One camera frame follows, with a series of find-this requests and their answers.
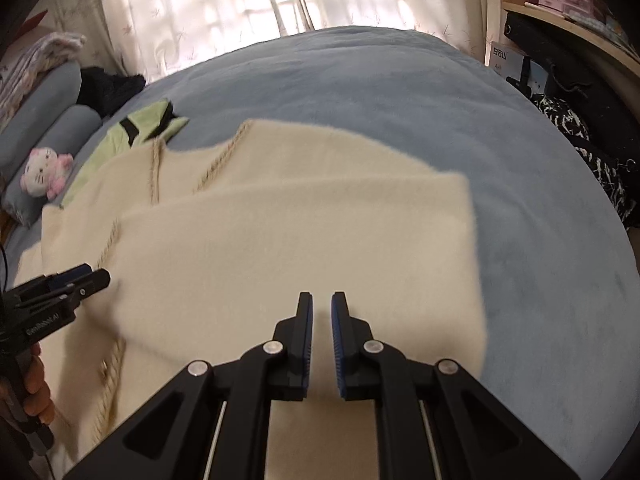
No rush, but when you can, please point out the blue-grey pillow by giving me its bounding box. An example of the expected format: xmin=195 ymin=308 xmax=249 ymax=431
xmin=0 ymin=60 xmax=83 ymax=171
xmin=0 ymin=105 xmax=103 ymax=226

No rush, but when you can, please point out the red paper sheet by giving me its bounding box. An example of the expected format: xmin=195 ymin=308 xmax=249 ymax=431
xmin=14 ymin=9 xmax=49 ymax=41

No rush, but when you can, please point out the black white patterned cloth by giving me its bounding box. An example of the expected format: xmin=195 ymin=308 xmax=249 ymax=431
xmin=530 ymin=94 xmax=633 ymax=231

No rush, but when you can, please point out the black hanging bag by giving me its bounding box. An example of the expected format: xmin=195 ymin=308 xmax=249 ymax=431
xmin=504 ymin=10 xmax=640 ymax=161

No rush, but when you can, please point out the light green garment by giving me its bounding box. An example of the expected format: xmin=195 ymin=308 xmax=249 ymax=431
xmin=60 ymin=100 xmax=191 ymax=208

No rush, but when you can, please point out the row of small pastel boxes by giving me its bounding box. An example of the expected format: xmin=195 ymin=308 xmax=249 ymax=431
xmin=565 ymin=7 xmax=632 ymax=48

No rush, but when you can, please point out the white printed cardboard box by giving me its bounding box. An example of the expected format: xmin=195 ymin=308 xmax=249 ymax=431
xmin=487 ymin=40 xmax=548 ymax=96

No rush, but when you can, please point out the striped folded blanket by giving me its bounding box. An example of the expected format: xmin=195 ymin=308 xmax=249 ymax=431
xmin=0 ymin=32 xmax=87 ymax=121

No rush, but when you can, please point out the white pink cat plush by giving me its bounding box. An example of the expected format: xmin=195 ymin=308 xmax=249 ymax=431
xmin=20 ymin=146 xmax=75 ymax=200

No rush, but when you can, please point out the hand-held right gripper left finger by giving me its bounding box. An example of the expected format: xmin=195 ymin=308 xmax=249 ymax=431
xmin=62 ymin=291 xmax=315 ymax=480

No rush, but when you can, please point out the wooden shelf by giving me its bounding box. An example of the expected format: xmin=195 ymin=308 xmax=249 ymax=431
xmin=500 ymin=0 xmax=640 ymax=91

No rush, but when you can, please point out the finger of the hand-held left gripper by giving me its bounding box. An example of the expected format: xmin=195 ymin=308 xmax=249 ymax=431
xmin=60 ymin=268 xmax=112 ymax=311
xmin=46 ymin=263 xmax=96 ymax=288

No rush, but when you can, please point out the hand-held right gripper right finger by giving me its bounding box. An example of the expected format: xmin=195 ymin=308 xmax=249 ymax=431
xmin=331 ymin=291 xmax=583 ymax=480

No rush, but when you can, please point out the blue bed blanket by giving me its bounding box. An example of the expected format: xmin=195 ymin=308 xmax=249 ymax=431
xmin=0 ymin=25 xmax=640 ymax=480

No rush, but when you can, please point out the cream knit sweater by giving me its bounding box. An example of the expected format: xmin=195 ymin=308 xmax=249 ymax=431
xmin=15 ymin=119 xmax=488 ymax=480

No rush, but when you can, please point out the person's left hand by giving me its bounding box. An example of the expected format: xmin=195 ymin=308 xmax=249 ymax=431
xmin=24 ymin=342 xmax=57 ymax=428

